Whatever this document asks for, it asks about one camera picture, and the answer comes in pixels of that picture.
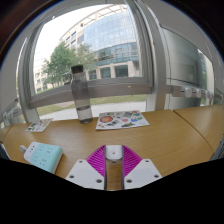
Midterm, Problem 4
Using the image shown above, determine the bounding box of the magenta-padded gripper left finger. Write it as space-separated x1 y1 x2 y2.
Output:
65 144 107 191

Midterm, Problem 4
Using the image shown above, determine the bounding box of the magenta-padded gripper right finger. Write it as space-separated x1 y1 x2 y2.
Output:
121 144 163 190

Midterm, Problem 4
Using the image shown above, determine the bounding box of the small white charger block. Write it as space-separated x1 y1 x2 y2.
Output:
105 144 124 164

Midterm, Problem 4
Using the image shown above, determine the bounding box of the sticker sheet with red circle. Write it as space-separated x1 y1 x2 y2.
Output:
95 110 151 131

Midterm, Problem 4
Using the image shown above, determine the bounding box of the white and mint power strip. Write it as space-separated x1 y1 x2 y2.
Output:
23 141 64 175

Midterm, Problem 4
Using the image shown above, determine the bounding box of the sticker sheet with green stickers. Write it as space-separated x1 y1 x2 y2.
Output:
24 118 54 133

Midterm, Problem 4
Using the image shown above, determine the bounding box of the clear bottle with black cap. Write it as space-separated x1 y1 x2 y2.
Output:
70 64 94 125

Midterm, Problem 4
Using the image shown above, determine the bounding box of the green tree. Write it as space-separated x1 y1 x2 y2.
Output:
43 41 96 86

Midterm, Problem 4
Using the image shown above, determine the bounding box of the glass office building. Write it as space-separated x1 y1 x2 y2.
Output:
33 4 141 94

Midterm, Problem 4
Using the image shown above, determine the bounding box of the grey window frame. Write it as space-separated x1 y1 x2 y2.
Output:
16 3 174 124

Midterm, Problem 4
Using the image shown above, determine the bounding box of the white rail with clips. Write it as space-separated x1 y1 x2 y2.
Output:
0 98 25 127
171 84 216 100

